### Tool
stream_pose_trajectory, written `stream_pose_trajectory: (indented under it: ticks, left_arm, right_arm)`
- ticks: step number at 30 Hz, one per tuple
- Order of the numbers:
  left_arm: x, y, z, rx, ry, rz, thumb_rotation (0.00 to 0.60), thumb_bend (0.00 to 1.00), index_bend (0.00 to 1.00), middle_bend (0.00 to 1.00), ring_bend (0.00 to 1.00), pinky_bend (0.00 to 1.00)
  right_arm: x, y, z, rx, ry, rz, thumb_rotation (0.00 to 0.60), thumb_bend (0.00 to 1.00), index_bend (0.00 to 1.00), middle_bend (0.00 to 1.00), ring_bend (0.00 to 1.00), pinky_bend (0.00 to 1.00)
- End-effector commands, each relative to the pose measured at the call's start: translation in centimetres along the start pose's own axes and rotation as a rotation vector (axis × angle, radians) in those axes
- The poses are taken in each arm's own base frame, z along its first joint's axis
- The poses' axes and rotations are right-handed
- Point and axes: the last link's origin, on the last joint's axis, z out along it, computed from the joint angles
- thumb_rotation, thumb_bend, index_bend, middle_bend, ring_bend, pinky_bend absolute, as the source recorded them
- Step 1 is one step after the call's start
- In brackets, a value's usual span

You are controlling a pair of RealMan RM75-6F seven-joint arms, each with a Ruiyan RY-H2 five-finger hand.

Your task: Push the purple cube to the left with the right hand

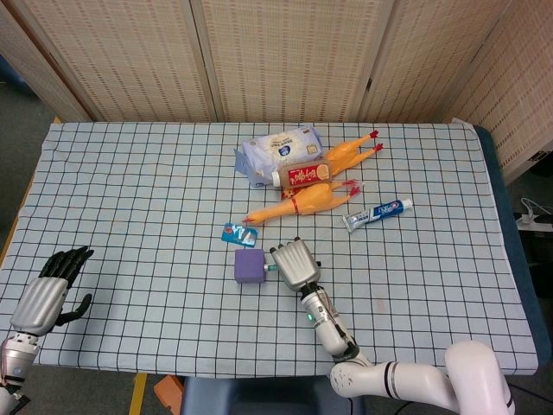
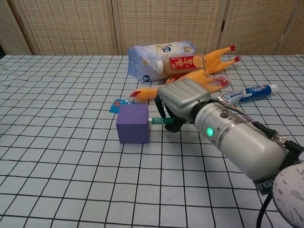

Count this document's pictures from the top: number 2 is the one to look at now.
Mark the yellow rubber chicken toy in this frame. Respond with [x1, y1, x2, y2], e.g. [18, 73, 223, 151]
[166, 45, 241, 84]
[129, 69, 230, 103]

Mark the small blue sachet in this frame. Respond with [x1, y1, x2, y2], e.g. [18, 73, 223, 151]
[109, 99, 131, 114]

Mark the checked light blue tablecloth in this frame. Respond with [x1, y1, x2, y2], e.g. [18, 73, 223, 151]
[0, 54, 304, 228]

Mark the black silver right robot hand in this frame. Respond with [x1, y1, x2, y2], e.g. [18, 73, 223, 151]
[154, 78, 212, 133]

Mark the blue white toothpaste tube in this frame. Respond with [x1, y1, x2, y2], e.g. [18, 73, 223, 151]
[218, 84, 278, 105]

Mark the purple foam cube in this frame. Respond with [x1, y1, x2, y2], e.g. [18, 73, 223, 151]
[116, 104, 150, 144]

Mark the pale blue snack bag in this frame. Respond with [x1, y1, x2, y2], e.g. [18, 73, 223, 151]
[127, 40, 197, 83]

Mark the green black marker pen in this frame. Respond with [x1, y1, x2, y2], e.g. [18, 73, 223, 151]
[147, 116, 175, 125]

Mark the beige folding screen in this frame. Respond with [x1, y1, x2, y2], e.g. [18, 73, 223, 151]
[0, 0, 304, 57]

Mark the brown drink bottle red label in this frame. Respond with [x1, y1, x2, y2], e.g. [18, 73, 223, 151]
[155, 54, 205, 75]

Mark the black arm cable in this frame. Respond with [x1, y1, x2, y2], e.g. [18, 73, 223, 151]
[256, 191, 274, 228]

